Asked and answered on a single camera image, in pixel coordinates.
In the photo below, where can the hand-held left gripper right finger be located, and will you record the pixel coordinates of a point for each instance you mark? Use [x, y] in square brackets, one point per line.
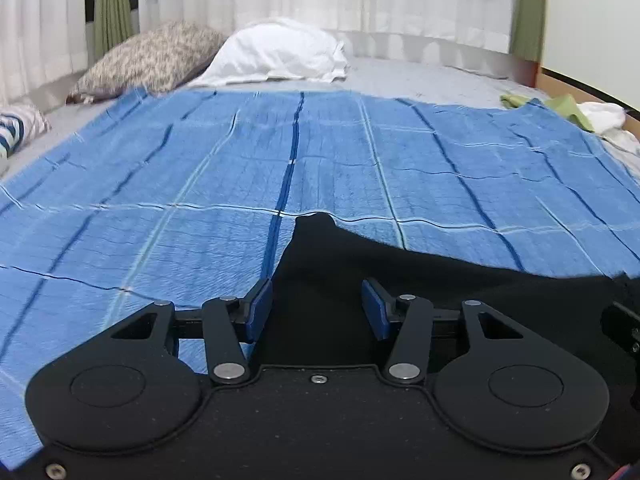
[375, 311]

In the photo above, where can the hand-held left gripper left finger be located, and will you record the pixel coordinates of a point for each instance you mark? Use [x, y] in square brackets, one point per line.
[260, 310]

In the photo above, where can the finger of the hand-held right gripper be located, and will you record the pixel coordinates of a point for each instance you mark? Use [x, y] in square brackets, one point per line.
[622, 325]

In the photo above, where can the black pants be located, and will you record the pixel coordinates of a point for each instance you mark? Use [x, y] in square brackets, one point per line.
[330, 270]

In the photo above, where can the blue plaid blanket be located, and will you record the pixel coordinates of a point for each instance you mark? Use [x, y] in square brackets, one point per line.
[200, 170]

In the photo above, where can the white cloth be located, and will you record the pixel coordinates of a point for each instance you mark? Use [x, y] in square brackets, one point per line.
[607, 117]

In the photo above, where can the green cloth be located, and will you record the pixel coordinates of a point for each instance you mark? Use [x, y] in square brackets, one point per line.
[565, 106]

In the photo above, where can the white pillow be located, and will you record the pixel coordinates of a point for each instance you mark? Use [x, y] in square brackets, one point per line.
[280, 52]

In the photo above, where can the floral pillow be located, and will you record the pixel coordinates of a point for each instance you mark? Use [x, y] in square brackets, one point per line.
[150, 57]

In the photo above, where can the striped cloth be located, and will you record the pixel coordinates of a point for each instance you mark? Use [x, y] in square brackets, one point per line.
[15, 127]

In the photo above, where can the green curtain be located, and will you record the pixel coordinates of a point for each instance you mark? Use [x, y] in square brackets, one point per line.
[530, 7]
[112, 5]

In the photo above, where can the wooden bed frame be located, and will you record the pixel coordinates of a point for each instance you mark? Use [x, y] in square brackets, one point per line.
[575, 85]

